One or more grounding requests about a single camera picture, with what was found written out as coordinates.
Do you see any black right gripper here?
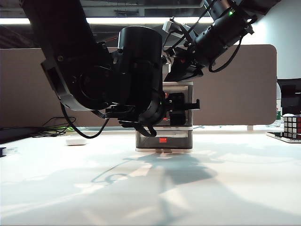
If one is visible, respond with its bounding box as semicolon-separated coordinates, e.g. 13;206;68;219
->
164;35;209;82

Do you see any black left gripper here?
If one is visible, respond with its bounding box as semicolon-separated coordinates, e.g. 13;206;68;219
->
162;93;201;126

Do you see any white plastic drawer cabinet frame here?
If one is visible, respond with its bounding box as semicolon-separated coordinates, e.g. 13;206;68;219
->
135;81;195;153

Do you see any white earphone case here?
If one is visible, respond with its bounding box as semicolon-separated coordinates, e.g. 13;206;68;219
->
65;138;87;146

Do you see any brown desk partition panel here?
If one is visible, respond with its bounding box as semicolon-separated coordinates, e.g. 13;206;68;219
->
0;44;277;127

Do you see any long ceiling light strip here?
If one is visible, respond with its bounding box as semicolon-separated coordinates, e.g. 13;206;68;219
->
0;16;214;25

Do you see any clear bottle with green label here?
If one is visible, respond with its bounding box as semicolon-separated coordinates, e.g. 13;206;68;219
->
275;82;283;123

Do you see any white-edged smartphone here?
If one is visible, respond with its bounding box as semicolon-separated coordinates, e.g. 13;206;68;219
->
266;131;301;144

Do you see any black monitor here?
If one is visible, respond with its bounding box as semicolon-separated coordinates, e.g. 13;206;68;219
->
277;79;301;116

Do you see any black rubik's cube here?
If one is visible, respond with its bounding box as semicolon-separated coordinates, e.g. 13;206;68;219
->
283;114;301;139

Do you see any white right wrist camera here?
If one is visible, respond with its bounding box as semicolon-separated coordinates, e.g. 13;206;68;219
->
162;20;189;36

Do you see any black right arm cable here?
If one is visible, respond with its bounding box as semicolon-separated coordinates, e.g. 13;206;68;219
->
208;35;243;73

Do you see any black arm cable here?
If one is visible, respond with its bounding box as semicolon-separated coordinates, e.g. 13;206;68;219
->
60;103;111;139
208;35;243;73

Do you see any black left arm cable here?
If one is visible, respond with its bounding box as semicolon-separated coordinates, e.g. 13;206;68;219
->
60;103;111;139

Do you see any green cable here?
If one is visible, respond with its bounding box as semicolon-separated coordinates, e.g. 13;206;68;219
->
50;126;73;134

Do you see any black cable bundle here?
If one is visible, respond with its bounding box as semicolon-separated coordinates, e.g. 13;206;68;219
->
32;116;77;138

